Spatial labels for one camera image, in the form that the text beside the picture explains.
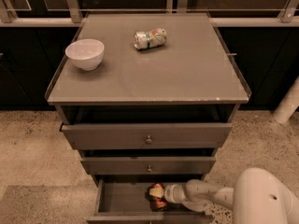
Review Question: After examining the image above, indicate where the grey drawer cabinet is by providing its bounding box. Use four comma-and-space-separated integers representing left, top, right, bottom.
45, 12, 252, 224

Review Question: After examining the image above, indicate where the metal window railing frame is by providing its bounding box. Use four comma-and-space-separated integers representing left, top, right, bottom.
0, 0, 299, 27

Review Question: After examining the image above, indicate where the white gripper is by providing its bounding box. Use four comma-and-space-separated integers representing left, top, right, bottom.
149, 184, 187, 203

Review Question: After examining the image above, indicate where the white ceramic bowl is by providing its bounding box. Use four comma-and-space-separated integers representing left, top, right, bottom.
65, 39, 105, 71

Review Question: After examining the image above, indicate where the middle grey drawer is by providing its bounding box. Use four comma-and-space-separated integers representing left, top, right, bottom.
81, 157, 216, 175

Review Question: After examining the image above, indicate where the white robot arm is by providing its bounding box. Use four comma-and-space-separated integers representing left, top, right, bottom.
149, 168, 299, 224

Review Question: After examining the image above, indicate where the top grey drawer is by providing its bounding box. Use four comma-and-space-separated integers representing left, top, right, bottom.
62, 123, 232, 150

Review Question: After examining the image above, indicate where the green white soda can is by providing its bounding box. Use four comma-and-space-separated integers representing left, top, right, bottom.
134, 28, 167, 50

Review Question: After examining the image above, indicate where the bottom grey drawer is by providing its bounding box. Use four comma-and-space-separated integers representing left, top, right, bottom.
87, 176, 212, 224

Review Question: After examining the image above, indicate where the red coke can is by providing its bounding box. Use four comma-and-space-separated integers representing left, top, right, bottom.
149, 183, 167, 211

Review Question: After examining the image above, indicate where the grey drawer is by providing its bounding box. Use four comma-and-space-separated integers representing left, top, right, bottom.
62, 123, 232, 150
87, 176, 212, 224
81, 157, 216, 175

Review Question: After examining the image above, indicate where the white cylindrical post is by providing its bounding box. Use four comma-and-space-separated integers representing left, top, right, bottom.
273, 77, 299, 124

